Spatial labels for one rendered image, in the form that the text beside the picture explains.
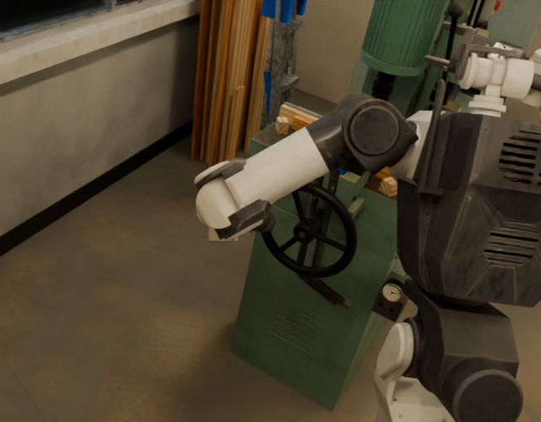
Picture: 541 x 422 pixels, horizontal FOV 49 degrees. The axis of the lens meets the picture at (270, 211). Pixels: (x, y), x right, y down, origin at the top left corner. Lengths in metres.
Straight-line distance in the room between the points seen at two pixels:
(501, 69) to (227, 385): 1.51
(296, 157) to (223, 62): 2.11
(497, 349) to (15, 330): 1.78
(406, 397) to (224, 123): 2.26
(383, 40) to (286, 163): 0.70
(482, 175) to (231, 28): 2.27
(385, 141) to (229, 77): 2.22
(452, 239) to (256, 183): 0.33
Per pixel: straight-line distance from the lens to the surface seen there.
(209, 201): 1.06
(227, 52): 3.08
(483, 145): 0.91
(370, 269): 1.80
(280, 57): 2.54
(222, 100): 3.18
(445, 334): 1.02
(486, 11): 1.91
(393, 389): 1.19
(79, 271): 2.59
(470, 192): 0.91
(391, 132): 0.96
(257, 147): 1.78
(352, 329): 1.96
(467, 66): 1.11
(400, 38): 1.61
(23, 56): 2.29
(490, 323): 1.06
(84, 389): 2.19
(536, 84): 1.49
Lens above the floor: 1.74
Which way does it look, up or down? 34 degrees down
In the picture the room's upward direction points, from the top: 13 degrees clockwise
